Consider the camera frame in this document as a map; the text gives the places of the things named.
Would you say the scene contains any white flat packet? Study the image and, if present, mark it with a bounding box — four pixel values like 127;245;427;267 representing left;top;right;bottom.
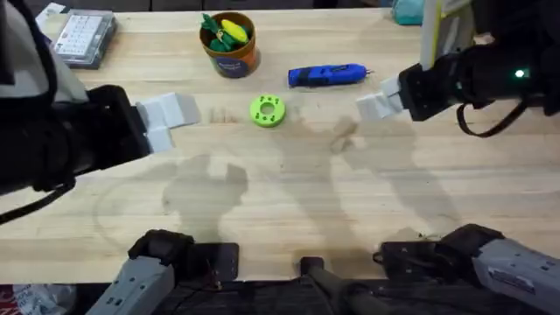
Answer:
34;2;67;28

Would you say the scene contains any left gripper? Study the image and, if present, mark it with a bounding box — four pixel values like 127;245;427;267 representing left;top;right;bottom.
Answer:
0;84;203;196

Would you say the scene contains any teal box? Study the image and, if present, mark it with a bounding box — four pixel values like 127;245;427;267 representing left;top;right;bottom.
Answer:
390;0;426;26

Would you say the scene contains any black rail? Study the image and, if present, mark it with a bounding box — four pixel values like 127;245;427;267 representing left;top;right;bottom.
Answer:
78;278;560;315

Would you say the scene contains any clear plastic parts box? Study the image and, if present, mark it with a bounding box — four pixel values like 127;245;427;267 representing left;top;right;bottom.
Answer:
52;9;119;71

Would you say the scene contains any pale upright wrist plate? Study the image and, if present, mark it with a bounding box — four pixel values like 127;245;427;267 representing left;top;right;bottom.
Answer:
418;0;476;72

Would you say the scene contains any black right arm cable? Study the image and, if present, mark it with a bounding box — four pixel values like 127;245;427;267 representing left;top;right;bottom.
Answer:
456;99;529;139

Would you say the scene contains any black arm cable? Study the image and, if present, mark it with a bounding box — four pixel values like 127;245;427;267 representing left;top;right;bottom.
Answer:
456;99;529;139
0;179;76;226

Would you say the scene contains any white and red plastic bag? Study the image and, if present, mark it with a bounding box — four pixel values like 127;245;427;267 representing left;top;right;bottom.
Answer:
0;283;78;315

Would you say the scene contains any blue electric screwdriver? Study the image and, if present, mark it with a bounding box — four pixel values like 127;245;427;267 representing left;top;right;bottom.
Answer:
287;62;374;89

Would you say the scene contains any black stand pole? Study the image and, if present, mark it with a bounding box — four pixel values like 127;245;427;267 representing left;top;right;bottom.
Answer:
298;255;395;315

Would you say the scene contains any green disc with holes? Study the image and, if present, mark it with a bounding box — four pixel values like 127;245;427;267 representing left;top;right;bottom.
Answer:
248;94;288;129

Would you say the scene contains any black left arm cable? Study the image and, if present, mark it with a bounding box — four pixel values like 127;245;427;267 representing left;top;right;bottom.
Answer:
0;179;76;226

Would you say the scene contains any orange tub with toys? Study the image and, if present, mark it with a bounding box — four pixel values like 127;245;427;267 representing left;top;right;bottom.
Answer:
199;10;262;80

